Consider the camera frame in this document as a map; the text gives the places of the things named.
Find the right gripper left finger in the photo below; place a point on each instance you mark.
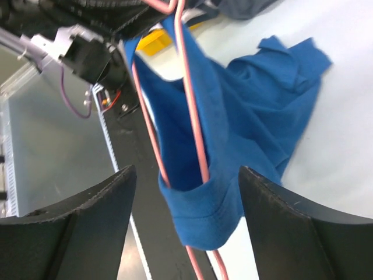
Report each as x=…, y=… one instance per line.
x=81, y=237

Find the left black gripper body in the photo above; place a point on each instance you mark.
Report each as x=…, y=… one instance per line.
x=108, y=19

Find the yellow plastic basket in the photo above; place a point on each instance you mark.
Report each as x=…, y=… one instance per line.
x=154, y=42

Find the blue tank top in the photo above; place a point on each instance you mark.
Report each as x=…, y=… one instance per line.
x=252, y=113

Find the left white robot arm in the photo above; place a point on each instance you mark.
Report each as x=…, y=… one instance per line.
x=82, y=35

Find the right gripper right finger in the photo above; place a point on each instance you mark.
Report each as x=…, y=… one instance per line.
x=295, y=238

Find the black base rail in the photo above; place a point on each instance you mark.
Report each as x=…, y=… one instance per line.
x=161, y=253

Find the pink wire hanger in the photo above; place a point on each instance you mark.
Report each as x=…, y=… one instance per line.
x=177, y=8

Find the grey-blue printed t-shirt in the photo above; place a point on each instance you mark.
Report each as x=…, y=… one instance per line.
x=233, y=9

